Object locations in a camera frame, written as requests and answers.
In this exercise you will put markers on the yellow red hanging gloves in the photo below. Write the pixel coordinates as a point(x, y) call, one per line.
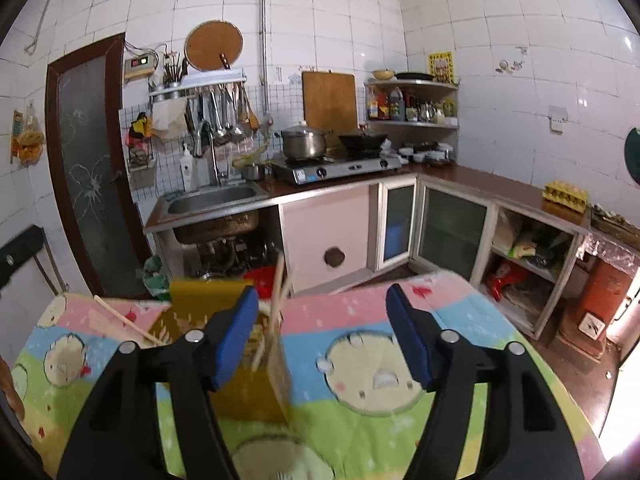
point(140, 127)

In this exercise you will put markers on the yellow egg carton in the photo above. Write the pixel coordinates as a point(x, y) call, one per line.
point(565, 192)

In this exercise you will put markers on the steel corner shelf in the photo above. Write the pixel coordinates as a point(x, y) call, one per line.
point(425, 84)

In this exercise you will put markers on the green round wall board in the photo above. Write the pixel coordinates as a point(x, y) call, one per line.
point(634, 155)

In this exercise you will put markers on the steel pot with lid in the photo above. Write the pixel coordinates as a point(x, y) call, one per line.
point(302, 144)

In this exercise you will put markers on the kitchen counter cabinet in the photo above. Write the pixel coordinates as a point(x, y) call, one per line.
point(325, 225)

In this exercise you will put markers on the row of condiment bottles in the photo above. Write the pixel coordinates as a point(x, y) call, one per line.
point(395, 107)

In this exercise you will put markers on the yellow perforated utensil holder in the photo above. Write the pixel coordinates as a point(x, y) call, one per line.
point(260, 395)

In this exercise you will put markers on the red plastic bag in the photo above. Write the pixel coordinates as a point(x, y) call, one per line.
point(505, 282)

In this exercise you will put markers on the steel gas stove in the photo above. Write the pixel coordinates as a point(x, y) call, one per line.
point(340, 167)

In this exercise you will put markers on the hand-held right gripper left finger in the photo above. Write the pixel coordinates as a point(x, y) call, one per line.
point(235, 335)

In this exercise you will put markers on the yellow hanging bag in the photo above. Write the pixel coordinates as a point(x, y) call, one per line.
point(30, 142)

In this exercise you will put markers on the digital timer box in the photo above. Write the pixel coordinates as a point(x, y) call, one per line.
point(140, 64)

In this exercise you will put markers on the black pan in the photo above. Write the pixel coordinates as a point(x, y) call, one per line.
point(414, 76)

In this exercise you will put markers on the wall hook sticker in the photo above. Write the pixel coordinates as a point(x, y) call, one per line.
point(510, 66)

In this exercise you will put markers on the brown frosted glass door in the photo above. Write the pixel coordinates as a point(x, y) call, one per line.
point(90, 160)

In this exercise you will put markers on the white wall sticker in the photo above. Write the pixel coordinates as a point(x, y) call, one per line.
point(279, 74)

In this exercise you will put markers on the white hanging cloth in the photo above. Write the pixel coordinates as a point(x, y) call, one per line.
point(167, 120)

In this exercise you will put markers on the steel sink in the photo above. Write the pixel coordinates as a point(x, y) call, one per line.
point(210, 200)

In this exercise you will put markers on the black wok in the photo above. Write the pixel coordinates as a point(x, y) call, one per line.
point(362, 141)

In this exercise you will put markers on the utensil cup on rack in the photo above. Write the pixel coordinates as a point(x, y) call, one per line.
point(174, 72)

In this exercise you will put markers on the beige bowl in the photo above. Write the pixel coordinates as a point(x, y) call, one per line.
point(383, 75)

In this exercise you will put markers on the white sack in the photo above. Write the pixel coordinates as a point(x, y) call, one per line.
point(524, 250)

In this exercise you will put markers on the steel faucet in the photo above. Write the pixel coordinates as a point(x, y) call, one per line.
point(212, 150)

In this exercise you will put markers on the metal wall pipe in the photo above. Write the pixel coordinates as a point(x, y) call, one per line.
point(263, 35)

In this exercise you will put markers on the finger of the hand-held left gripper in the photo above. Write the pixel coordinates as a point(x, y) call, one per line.
point(20, 255)

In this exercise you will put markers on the pink plastic sheet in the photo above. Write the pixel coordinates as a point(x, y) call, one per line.
point(610, 247)

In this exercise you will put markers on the printed cartoon blanket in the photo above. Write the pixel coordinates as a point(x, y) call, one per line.
point(360, 375)

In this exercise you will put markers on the small steel cup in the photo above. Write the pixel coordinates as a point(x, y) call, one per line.
point(253, 171)

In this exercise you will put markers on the white soap bottle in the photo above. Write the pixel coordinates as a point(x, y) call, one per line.
point(187, 170)

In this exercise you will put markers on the yellow wall poster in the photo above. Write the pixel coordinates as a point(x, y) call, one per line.
point(440, 67)

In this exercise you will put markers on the round wooden board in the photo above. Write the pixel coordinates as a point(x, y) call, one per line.
point(212, 45)

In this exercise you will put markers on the wooden cutting board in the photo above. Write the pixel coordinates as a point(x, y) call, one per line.
point(330, 100)

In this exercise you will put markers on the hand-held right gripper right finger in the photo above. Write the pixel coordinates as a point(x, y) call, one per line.
point(410, 340)

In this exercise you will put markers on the row of hanging kitchen utensils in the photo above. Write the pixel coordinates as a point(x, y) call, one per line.
point(220, 115)

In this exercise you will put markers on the long wooden board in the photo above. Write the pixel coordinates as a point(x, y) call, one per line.
point(617, 220)

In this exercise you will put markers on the group of small bowls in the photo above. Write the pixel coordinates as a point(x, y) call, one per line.
point(425, 155)

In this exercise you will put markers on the red plastic basin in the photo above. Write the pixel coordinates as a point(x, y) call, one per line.
point(260, 280)

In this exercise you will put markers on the steel wall rack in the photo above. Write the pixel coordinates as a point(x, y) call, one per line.
point(200, 82)

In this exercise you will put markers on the person's left hand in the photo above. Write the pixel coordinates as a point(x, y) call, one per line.
point(12, 390)

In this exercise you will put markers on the green printed bag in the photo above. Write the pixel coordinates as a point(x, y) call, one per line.
point(155, 277)

